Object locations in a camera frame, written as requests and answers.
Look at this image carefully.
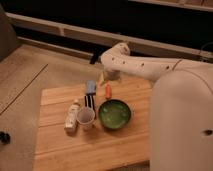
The clear plastic cup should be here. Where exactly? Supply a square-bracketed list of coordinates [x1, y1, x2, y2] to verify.
[77, 107, 96, 131]

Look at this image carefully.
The wooden table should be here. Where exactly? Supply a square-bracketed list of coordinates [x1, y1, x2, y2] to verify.
[33, 76, 151, 171]

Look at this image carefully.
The black caster wheel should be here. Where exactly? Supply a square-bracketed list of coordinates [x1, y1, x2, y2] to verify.
[0, 131, 11, 144]

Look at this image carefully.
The small white bottle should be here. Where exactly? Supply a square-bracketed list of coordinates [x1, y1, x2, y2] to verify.
[64, 99, 80, 133]

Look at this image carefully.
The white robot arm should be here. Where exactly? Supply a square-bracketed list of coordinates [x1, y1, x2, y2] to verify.
[101, 43, 213, 171]

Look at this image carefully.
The green ceramic bowl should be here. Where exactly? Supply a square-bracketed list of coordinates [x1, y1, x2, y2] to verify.
[98, 99, 132, 130]

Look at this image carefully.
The long metal rail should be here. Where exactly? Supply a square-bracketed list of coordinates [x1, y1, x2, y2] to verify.
[6, 13, 213, 59]

